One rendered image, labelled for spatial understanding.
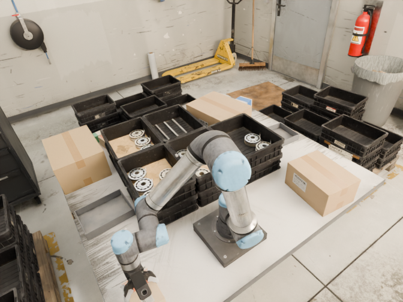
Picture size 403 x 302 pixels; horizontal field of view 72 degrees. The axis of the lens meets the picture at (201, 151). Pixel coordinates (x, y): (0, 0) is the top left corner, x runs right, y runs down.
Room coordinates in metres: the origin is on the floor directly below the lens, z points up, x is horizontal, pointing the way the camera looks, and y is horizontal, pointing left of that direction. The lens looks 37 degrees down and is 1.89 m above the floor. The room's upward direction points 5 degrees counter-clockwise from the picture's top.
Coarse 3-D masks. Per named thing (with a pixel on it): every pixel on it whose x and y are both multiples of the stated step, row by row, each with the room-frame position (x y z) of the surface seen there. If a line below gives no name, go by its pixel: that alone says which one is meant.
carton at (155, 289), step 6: (144, 270) 0.66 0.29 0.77; (126, 282) 0.62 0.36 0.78; (150, 282) 0.61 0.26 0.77; (150, 288) 0.58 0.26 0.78; (156, 288) 0.58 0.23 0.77; (132, 294) 0.56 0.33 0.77; (156, 294) 0.56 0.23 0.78; (162, 294) 0.55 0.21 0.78; (132, 300) 0.54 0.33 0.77; (138, 300) 0.54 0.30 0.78; (144, 300) 0.54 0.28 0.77; (150, 300) 0.53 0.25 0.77; (156, 300) 0.53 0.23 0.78; (162, 300) 0.53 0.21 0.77
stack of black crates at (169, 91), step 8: (152, 80) 3.22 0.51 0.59; (160, 80) 3.27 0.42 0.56; (168, 80) 3.33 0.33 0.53; (176, 80) 3.18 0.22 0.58; (144, 88) 3.09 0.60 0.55; (152, 88) 3.21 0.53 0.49; (160, 88) 2.96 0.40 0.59; (168, 88) 3.02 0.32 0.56; (176, 88) 3.07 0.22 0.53; (160, 96) 2.96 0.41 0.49; (168, 96) 3.00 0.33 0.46
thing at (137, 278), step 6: (138, 270) 0.57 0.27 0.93; (132, 276) 0.56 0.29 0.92; (138, 276) 0.56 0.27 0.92; (132, 282) 0.54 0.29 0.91; (138, 282) 0.54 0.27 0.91; (144, 282) 0.54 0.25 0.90; (138, 288) 0.52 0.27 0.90; (144, 288) 0.52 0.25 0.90; (138, 294) 0.50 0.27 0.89; (144, 294) 0.50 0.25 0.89; (150, 294) 0.51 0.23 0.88
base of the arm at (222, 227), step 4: (216, 220) 0.90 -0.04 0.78; (220, 220) 0.85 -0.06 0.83; (216, 224) 0.87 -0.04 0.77; (220, 224) 0.84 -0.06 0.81; (224, 224) 0.83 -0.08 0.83; (216, 228) 0.86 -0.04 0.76; (220, 228) 0.84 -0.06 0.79; (224, 228) 0.82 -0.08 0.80; (228, 228) 0.81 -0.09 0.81; (220, 232) 0.83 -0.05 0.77; (224, 232) 0.82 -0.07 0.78; (228, 232) 0.81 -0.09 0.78; (224, 236) 0.81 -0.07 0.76; (228, 236) 0.80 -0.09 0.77; (232, 236) 0.80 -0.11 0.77
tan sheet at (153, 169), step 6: (156, 162) 1.33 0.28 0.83; (162, 162) 1.32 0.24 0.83; (168, 162) 1.32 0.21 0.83; (144, 168) 1.28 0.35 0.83; (150, 168) 1.28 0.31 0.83; (156, 168) 1.27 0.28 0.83; (162, 168) 1.27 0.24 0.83; (150, 174) 1.22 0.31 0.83; (156, 174) 1.22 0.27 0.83; (156, 180) 1.17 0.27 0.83
